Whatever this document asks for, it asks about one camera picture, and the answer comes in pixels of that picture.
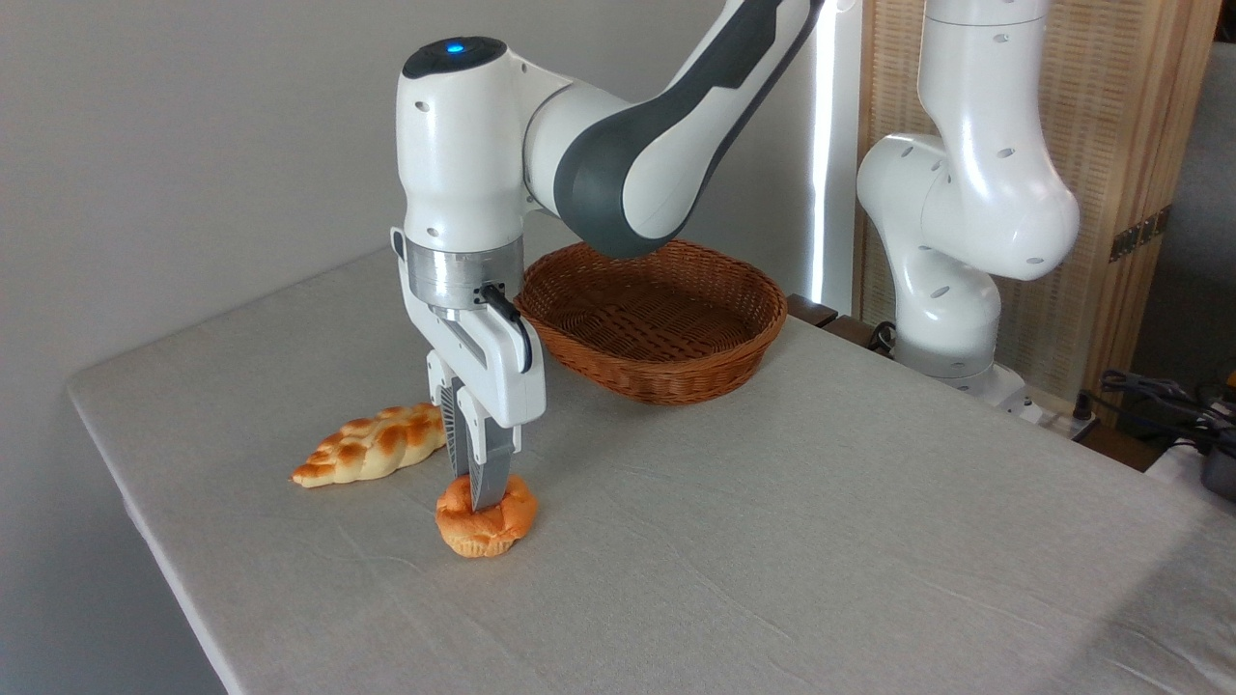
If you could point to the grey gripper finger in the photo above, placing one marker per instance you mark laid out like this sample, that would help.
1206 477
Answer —
451 425
491 468

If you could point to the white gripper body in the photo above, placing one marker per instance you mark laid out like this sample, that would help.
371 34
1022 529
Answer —
497 381

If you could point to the round orange bread bun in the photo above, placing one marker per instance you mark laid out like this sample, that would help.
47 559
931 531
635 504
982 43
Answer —
492 531

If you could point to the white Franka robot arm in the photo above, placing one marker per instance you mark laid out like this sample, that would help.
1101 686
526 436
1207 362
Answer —
463 145

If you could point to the braided bread loaf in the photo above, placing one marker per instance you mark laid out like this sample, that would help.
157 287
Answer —
372 446

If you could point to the brown wicker basket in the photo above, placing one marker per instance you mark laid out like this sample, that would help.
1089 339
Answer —
657 328

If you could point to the grey tablecloth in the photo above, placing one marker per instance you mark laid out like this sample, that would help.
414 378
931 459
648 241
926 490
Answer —
724 541

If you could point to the dark wooden furniture edge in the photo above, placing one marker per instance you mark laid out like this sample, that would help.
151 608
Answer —
821 317

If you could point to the metal screen hinge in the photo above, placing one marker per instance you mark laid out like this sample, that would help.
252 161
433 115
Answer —
1139 235

